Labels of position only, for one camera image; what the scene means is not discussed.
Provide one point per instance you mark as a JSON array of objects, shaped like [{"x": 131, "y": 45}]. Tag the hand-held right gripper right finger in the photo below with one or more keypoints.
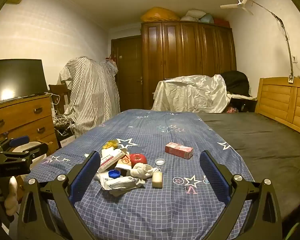
[{"x": 215, "y": 180}]

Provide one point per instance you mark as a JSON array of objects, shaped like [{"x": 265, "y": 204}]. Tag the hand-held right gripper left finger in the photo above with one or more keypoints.
[{"x": 85, "y": 177}]

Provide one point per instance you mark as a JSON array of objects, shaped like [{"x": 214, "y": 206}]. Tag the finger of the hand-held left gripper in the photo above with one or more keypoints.
[
  {"x": 15, "y": 155},
  {"x": 18, "y": 141}
]

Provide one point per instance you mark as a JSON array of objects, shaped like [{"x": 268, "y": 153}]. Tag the white plastic bucket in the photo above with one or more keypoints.
[{"x": 27, "y": 146}]

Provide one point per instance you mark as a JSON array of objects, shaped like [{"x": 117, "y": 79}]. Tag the red and white medicine box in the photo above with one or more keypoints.
[{"x": 111, "y": 158}]

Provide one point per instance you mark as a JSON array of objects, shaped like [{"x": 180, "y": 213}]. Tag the white plastic packet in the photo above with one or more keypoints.
[{"x": 120, "y": 182}]

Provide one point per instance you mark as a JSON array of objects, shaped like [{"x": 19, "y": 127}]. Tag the small beige carton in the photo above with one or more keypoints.
[{"x": 123, "y": 163}]

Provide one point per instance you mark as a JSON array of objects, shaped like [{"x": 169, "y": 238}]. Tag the beige soap bar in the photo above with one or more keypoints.
[{"x": 157, "y": 180}]

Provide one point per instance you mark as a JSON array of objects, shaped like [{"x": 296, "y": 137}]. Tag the person's left hand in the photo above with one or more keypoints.
[{"x": 11, "y": 200}]

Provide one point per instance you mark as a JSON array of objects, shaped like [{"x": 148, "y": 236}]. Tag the wooden chest of drawers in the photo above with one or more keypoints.
[{"x": 20, "y": 115}]

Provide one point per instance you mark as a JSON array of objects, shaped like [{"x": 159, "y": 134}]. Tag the blue bottle cap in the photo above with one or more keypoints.
[{"x": 114, "y": 174}]

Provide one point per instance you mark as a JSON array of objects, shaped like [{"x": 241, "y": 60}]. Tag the yellow snack wrapper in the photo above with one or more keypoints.
[{"x": 110, "y": 145}]

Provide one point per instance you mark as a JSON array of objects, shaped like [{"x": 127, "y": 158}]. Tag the black and white cardboard box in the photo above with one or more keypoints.
[{"x": 66, "y": 140}]

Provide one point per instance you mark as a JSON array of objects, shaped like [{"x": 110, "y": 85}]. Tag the red carton box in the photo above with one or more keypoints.
[{"x": 177, "y": 149}]

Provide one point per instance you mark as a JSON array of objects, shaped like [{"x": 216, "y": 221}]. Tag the red apple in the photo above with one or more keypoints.
[{"x": 138, "y": 158}]

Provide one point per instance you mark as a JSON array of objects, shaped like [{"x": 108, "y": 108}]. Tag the white bottle cap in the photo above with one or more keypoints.
[{"x": 159, "y": 161}]

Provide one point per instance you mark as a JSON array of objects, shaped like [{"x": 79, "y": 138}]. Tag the black bed sheet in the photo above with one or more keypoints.
[{"x": 260, "y": 142}]

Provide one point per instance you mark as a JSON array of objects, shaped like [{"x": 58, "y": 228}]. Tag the black flat television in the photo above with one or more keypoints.
[{"x": 15, "y": 80}]

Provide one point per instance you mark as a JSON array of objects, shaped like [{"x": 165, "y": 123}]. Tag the dark wooden chair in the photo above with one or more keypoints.
[{"x": 58, "y": 92}]

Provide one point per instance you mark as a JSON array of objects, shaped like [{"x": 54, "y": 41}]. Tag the blue star printed blanket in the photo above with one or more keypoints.
[{"x": 152, "y": 205}]

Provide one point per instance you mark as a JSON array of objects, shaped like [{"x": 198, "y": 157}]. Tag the pink patterned bag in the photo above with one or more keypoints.
[{"x": 232, "y": 109}]

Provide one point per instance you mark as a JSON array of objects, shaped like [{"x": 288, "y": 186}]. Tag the grey striped cloth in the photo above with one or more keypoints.
[{"x": 90, "y": 92}]

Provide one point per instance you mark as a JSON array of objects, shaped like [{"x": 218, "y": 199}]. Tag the black cloth heap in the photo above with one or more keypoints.
[{"x": 236, "y": 81}]

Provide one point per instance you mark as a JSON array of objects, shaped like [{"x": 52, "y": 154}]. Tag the light wooden headboard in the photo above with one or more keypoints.
[{"x": 277, "y": 97}]

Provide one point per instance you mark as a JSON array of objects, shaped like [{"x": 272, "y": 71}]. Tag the red clothes hanger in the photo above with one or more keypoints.
[{"x": 112, "y": 60}]

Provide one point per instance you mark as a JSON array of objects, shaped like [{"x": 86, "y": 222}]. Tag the brown wooden wardrobe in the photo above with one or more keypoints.
[{"x": 185, "y": 52}]

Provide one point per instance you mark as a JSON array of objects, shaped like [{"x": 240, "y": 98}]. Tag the thin bent pole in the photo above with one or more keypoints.
[{"x": 287, "y": 42}]

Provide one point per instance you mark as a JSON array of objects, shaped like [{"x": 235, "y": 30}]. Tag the red storage box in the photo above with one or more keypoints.
[{"x": 221, "y": 22}]

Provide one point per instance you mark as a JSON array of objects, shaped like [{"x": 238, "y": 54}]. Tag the pale blue plastic bag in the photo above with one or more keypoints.
[{"x": 207, "y": 18}]

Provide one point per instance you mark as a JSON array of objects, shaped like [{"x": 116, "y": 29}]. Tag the white plastic bag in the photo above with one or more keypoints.
[{"x": 193, "y": 14}]

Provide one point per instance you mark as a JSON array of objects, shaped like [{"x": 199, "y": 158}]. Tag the orange bag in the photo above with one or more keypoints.
[{"x": 160, "y": 15}]

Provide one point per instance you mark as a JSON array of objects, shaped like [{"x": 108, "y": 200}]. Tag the white ceiling fan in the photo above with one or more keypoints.
[{"x": 237, "y": 4}]

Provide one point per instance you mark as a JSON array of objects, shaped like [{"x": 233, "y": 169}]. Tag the white wall socket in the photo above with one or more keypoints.
[{"x": 294, "y": 59}]

